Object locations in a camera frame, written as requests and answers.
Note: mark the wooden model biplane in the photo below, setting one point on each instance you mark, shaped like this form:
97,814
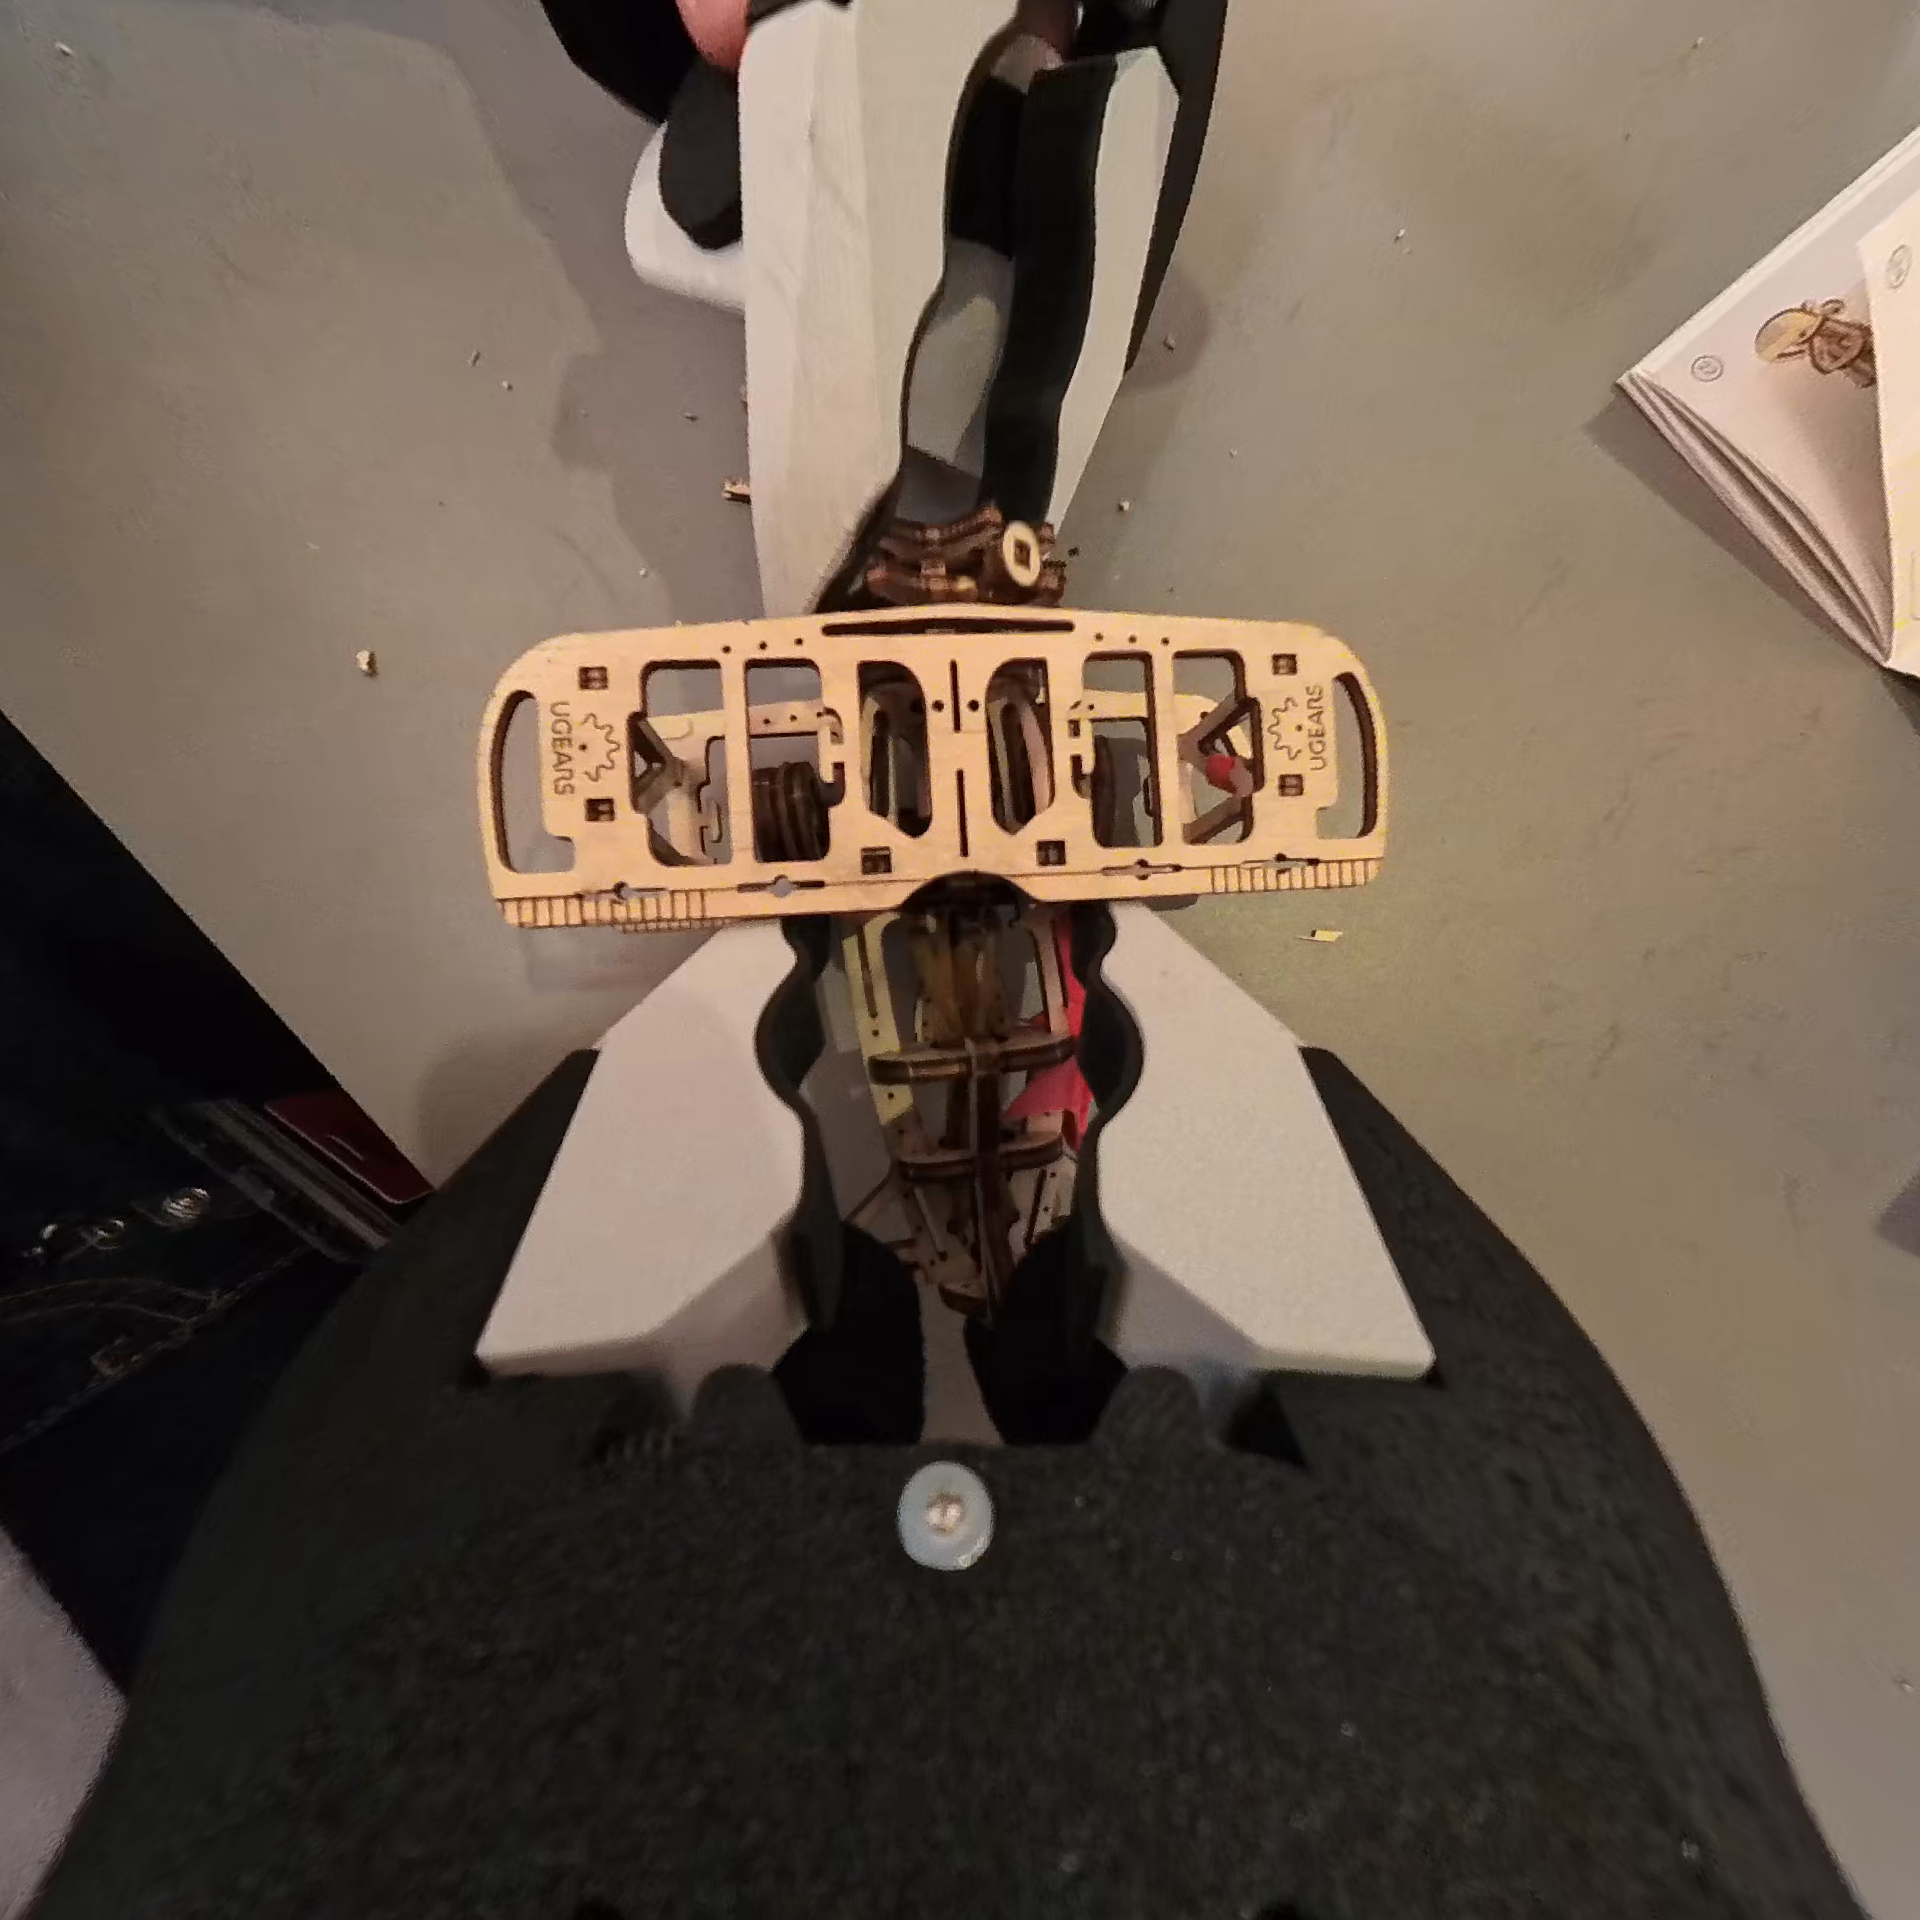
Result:
559,818

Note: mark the white instruction booklet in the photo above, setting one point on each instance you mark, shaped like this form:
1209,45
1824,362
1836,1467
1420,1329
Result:
1772,450

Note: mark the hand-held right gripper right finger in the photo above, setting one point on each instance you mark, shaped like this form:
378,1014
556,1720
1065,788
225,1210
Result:
1276,1200

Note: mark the person's left hand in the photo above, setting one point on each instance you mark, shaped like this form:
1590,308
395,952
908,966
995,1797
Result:
712,30

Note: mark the person's dark trousers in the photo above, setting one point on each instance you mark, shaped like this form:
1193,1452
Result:
152,1123

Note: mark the grey desk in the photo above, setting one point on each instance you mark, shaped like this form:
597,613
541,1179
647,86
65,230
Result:
1576,825

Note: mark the person's white shirt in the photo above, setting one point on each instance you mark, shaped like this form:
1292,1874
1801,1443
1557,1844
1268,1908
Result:
43,1725

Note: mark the red card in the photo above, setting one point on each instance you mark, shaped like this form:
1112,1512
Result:
353,1154

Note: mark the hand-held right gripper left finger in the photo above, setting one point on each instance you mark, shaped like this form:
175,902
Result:
644,1200

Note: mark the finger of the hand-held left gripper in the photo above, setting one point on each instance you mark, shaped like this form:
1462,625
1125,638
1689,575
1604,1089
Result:
825,302
1125,269

